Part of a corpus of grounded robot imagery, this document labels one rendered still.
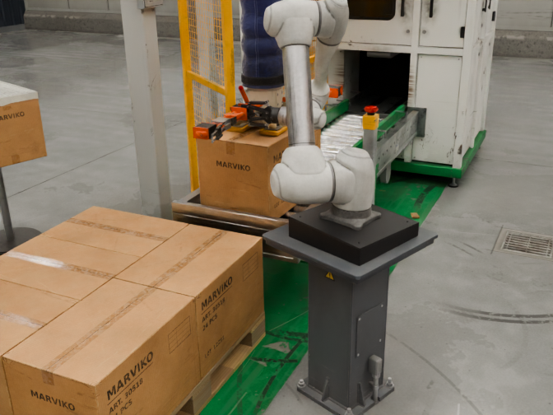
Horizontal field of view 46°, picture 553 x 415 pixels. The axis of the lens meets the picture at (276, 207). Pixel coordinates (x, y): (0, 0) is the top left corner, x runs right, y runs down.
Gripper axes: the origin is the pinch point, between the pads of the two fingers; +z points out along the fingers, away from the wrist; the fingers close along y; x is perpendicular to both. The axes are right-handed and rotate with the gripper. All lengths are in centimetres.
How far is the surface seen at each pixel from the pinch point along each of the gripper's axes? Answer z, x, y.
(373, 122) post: -52, 44, 11
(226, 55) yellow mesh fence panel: 42, 65, -14
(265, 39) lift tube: -5.1, 17.8, -31.4
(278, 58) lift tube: -9.4, 23.0, -21.6
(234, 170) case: 2.2, -4.8, 27.5
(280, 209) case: -17, 5, 49
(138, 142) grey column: 107, 62, 43
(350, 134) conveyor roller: -4, 157, 53
